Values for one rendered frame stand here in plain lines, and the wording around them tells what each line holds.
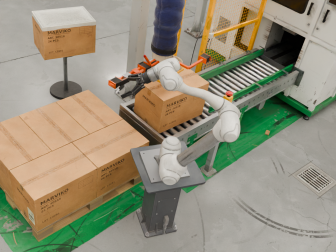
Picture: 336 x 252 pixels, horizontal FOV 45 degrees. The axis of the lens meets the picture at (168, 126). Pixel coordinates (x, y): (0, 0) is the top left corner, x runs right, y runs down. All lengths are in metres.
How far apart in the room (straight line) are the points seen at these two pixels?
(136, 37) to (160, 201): 2.09
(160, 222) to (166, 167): 0.88
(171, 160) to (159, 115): 0.90
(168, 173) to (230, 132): 0.59
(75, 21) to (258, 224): 2.87
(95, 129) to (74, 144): 0.28
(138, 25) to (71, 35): 0.76
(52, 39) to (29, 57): 1.40
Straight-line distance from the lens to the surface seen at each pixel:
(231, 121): 2.71
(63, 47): 4.76
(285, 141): 5.21
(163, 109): 3.76
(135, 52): 4.89
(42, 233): 3.73
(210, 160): 4.32
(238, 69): 5.23
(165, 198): 3.49
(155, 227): 3.78
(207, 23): 4.68
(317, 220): 4.46
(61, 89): 5.33
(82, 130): 3.91
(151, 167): 3.28
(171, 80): 2.43
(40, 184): 3.46
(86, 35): 4.79
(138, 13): 4.68
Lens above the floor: 3.11
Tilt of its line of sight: 39 degrees down
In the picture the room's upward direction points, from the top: 10 degrees clockwise
